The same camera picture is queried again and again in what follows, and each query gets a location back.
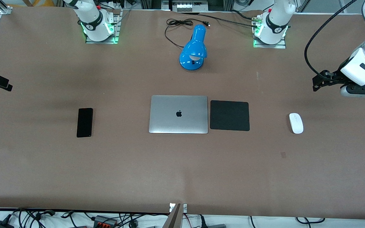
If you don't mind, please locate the white power strip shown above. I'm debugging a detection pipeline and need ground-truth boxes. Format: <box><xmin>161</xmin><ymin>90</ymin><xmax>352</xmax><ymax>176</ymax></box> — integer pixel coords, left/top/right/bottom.
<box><xmin>176</xmin><ymin>2</ymin><xmax>209</xmax><ymax>13</ymax></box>

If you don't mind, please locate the white computer mouse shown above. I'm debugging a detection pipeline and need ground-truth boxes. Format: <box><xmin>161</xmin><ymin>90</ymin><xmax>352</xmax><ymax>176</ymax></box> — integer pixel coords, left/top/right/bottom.
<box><xmin>289</xmin><ymin>113</ymin><xmax>304</xmax><ymax>134</ymax></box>

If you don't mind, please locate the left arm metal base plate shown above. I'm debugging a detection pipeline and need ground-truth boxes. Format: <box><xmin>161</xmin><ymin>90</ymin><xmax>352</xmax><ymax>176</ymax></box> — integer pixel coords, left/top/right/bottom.
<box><xmin>253</xmin><ymin>14</ymin><xmax>287</xmax><ymax>49</ymax></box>

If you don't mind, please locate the black smartphone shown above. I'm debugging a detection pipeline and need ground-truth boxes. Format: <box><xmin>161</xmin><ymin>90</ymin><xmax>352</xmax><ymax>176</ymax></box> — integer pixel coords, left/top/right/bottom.
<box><xmin>76</xmin><ymin>108</ymin><xmax>93</xmax><ymax>138</ymax></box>

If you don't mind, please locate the silver laptop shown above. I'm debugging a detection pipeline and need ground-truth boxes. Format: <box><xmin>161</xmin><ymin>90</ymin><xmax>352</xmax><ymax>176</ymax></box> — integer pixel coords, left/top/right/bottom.
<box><xmin>149</xmin><ymin>95</ymin><xmax>208</xmax><ymax>134</ymax></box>

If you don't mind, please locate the black looped floor cable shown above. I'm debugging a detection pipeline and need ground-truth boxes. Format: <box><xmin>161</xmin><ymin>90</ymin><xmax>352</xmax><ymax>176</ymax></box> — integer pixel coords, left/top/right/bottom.
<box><xmin>295</xmin><ymin>216</ymin><xmax>326</xmax><ymax>225</ymax></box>

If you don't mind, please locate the black orange connector box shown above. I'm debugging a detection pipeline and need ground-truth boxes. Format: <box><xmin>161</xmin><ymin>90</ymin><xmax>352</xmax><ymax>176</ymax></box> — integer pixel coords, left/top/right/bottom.
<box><xmin>93</xmin><ymin>215</ymin><xmax>118</xmax><ymax>228</ymax></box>

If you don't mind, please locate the blue desk lamp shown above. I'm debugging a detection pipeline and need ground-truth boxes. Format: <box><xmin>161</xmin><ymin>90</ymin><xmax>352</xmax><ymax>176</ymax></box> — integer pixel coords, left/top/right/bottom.
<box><xmin>179</xmin><ymin>24</ymin><xmax>208</xmax><ymax>71</ymax></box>

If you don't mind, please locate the black cable to arm base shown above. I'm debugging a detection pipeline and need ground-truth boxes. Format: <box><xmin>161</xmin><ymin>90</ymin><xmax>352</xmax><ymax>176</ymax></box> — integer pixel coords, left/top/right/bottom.
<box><xmin>181</xmin><ymin>12</ymin><xmax>259</xmax><ymax>29</ymax></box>

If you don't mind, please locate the black lamp power cable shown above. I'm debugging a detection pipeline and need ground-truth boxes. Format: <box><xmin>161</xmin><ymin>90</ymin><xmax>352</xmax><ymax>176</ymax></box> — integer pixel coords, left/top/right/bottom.
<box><xmin>164</xmin><ymin>18</ymin><xmax>210</xmax><ymax>49</ymax></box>

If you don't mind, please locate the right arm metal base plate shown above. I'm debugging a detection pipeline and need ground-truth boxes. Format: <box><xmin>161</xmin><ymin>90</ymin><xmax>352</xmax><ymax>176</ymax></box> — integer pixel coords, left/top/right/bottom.
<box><xmin>85</xmin><ymin>9</ymin><xmax>120</xmax><ymax>44</ymax></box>

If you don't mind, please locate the black mouse pad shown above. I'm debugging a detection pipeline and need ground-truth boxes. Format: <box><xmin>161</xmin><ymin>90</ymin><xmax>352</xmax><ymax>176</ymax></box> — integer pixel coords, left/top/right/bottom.
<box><xmin>210</xmin><ymin>100</ymin><xmax>250</xmax><ymax>132</ymax></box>

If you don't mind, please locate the aluminium post with bracket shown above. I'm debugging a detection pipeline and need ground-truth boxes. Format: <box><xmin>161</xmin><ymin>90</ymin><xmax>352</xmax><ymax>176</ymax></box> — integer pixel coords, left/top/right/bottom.
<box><xmin>162</xmin><ymin>203</ymin><xmax>188</xmax><ymax>228</ymax></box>

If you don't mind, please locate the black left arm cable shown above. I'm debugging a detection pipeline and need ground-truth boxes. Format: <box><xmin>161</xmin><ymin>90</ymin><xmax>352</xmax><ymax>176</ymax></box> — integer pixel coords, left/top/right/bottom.
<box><xmin>304</xmin><ymin>0</ymin><xmax>358</xmax><ymax>77</ymax></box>

